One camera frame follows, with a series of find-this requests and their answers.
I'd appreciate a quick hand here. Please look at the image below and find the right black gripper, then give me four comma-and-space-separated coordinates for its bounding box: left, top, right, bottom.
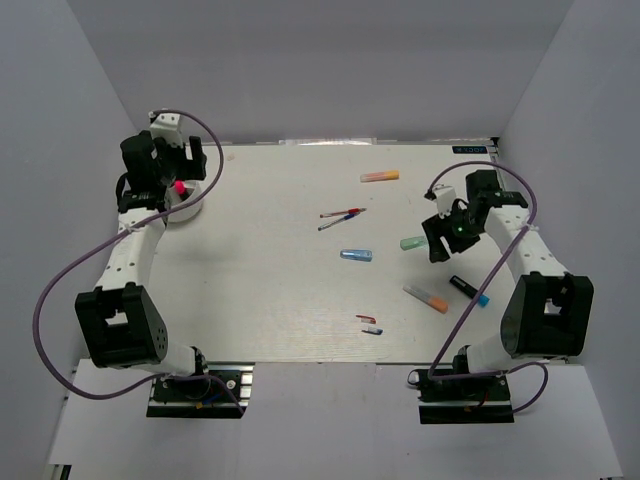
422, 203, 484, 263

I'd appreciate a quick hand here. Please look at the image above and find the black blue highlighter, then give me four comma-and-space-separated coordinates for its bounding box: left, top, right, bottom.
449, 275, 490, 307

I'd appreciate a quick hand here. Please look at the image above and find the grey orange highlighter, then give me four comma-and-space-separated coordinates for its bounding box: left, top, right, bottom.
403, 285, 448, 314

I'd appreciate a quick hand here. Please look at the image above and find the orange pink highlighter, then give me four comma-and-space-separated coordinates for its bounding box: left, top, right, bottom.
360, 170, 400, 183

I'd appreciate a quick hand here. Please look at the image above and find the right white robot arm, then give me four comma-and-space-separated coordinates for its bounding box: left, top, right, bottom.
422, 161, 594, 399

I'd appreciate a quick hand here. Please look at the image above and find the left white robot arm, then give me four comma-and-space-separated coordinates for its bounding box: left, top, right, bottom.
75, 130, 212, 399

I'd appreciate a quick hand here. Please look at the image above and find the green eraser case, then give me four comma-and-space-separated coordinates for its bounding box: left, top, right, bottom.
399, 236, 428, 251

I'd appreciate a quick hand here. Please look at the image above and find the white round organizer container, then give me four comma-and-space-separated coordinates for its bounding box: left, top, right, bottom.
166, 181, 202, 224

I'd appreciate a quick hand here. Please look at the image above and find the blue translucent cap case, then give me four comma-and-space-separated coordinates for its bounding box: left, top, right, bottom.
339, 249, 373, 262

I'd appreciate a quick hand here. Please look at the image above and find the red pen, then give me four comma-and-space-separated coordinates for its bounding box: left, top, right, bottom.
319, 208, 367, 218

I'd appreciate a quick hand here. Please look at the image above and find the blue pen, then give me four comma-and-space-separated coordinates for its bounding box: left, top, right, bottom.
317, 213, 359, 232

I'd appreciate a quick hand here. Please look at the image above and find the blue label sticker right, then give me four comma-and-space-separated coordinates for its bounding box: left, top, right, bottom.
452, 145, 488, 155

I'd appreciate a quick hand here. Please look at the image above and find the red pen cap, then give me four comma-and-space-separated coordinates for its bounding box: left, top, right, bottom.
356, 315, 376, 325

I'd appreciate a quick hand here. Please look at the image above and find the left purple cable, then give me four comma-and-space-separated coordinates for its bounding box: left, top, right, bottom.
32, 109, 246, 416

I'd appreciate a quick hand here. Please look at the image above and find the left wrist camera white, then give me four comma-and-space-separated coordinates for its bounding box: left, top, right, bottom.
149, 112, 183, 148

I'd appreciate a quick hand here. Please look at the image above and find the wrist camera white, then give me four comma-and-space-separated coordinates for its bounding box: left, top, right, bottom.
149, 112, 183, 148
425, 184, 457, 218

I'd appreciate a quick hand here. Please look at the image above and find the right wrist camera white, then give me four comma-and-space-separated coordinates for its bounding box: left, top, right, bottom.
425, 184, 457, 218

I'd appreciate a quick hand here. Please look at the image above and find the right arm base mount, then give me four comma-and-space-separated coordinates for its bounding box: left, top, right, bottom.
407, 369, 514, 425

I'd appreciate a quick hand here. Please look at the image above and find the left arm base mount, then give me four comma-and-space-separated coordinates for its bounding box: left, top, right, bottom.
146, 363, 254, 419

